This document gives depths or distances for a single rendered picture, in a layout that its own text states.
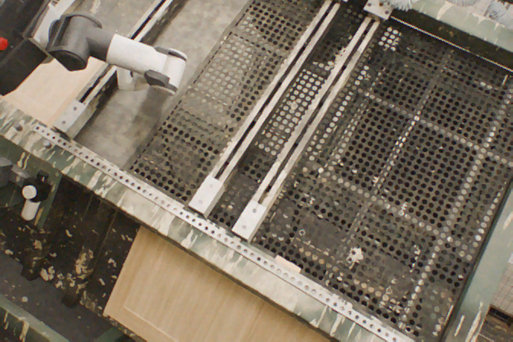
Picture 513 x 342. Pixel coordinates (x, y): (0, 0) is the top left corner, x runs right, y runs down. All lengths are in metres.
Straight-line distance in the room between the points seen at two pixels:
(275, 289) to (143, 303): 0.68
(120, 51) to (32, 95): 0.69
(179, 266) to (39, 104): 0.81
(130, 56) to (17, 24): 0.32
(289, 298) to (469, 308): 0.56
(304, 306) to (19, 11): 1.21
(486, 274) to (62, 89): 1.65
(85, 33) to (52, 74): 0.63
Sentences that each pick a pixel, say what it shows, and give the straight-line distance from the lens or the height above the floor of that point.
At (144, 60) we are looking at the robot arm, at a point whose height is 1.33.
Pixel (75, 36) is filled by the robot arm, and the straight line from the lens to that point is 1.65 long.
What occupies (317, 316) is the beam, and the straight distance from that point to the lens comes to 1.78.
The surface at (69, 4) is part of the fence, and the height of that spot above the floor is 1.30.
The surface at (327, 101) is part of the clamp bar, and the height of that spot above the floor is 1.41.
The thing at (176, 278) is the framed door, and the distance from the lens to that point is 2.17.
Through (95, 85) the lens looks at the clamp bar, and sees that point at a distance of 2.13.
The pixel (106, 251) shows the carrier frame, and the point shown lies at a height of 0.48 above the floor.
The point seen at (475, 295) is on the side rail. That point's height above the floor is 1.09.
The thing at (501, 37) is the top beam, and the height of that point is 1.88.
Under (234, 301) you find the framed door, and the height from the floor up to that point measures 0.60.
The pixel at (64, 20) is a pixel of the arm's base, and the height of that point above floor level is 1.34.
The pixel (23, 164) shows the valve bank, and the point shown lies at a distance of 2.13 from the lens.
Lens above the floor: 1.60
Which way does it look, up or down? 13 degrees down
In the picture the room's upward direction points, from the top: 25 degrees clockwise
